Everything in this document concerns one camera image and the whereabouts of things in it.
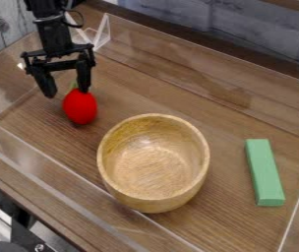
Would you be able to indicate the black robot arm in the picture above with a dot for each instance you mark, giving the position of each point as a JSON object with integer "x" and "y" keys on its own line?
{"x": 49, "y": 9}

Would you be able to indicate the clear acrylic corner bracket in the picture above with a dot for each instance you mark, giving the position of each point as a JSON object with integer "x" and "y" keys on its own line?
{"x": 99, "y": 37}

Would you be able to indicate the wooden bowl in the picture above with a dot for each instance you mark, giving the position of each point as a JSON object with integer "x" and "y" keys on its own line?
{"x": 152, "y": 160}

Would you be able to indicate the black camera mount with cable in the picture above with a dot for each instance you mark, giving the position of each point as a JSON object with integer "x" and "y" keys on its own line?
{"x": 17, "y": 239}

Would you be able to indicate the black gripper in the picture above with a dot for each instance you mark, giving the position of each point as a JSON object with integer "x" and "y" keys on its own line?
{"x": 60, "y": 54}

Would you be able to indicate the green rectangular block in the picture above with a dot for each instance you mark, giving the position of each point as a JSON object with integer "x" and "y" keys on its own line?
{"x": 267, "y": 185}

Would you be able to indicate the clear acrylic tray walls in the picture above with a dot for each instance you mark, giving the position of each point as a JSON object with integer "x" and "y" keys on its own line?
{"x": 152, "y": 72}

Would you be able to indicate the red felt fruit green leaves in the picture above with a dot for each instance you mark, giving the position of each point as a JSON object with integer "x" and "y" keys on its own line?
{"x": 80, "y": 106}

